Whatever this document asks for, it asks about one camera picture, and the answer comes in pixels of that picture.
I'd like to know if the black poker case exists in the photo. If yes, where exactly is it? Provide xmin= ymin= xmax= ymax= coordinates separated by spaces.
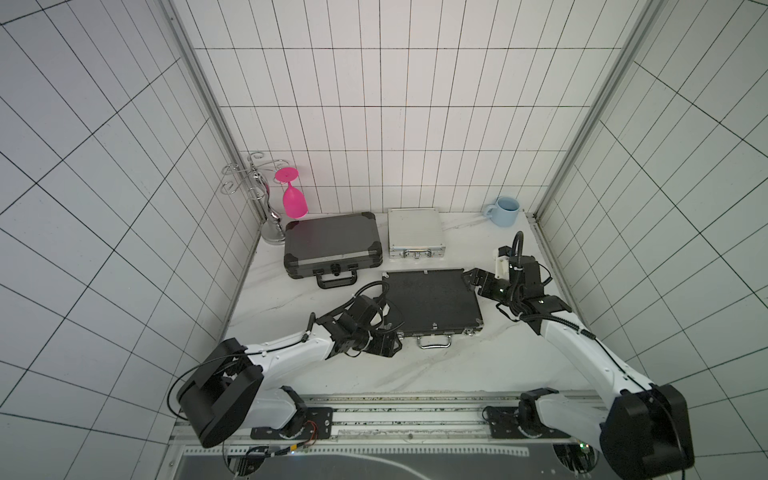
xmin=283 ymin=212 xmax=383 ymax=289
xmin=383 ymin=269 xmax=484 ymax=349

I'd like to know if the silver poker case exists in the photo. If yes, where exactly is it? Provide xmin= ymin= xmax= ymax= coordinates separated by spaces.
xmin=388 ymin=208 xmax=446 ymax=259

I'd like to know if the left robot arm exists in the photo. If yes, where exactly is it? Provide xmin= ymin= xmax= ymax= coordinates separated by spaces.
xmin=176 ymin=292 xmax=402 ymax=448

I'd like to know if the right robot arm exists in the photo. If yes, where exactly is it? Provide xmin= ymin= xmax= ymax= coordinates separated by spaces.
xmin=462 ymin=256 xmax=695 ymax=479

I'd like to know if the blue round object behind case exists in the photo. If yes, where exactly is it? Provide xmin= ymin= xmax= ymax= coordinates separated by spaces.
xmin=482 ymin=196 xmax=520 ymax=228

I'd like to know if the pink hourglass object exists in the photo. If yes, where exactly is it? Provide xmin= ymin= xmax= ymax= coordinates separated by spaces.
xmin=275 ymin=167 xmax=309 ymax=219

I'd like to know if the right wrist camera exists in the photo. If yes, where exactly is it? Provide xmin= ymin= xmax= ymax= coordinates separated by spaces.
xmin=494 ymin=247 xmax=510 ymax=281

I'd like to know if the aluminium mounting rail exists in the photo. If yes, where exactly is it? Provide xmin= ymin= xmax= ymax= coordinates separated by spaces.
xmin=170 ymin=392 xmax=655 ymax=448

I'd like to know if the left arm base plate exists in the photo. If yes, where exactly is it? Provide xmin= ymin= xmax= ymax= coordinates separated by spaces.
xmin=250 ymin=407 xmax=334 ymax=442

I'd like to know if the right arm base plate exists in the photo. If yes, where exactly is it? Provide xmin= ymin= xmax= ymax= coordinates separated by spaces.
xmin=482 ymin=406 xmax=570 ymax=440

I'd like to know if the chrome wire wall rack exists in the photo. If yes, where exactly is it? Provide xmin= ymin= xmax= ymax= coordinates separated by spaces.
xmin=219 ymin=151 xmax=289 ymax=245

